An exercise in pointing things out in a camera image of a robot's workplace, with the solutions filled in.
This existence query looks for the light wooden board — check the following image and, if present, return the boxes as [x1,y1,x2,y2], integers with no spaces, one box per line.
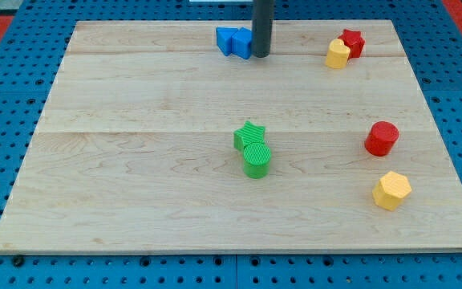
[0,20,462,255]

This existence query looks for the green star block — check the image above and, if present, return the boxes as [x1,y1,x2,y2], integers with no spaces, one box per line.
[233,120,265,152]

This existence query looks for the blue triangle block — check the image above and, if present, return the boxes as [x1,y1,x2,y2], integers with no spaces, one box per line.
[216,26,238,56]

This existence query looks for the blue cube block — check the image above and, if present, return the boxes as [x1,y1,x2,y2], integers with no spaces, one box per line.
[231,27,252,59]

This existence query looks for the yellow hexagon block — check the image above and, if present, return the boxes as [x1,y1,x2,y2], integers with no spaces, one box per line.
[372,171,412,211]

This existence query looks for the red cylinder block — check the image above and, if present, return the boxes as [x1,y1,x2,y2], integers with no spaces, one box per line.
[364,121,399,157]

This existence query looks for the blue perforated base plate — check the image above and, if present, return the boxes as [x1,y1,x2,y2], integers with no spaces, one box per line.
[0,0,462,288]

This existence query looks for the green cylinder block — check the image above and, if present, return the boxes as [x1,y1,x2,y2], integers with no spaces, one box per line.
[243,143,271,179]

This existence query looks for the yellow heart block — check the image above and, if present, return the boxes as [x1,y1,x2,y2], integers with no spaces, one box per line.
[325,39,351,69]

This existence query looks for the red star block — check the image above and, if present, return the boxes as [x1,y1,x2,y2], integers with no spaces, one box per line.
[338,29,366,59]

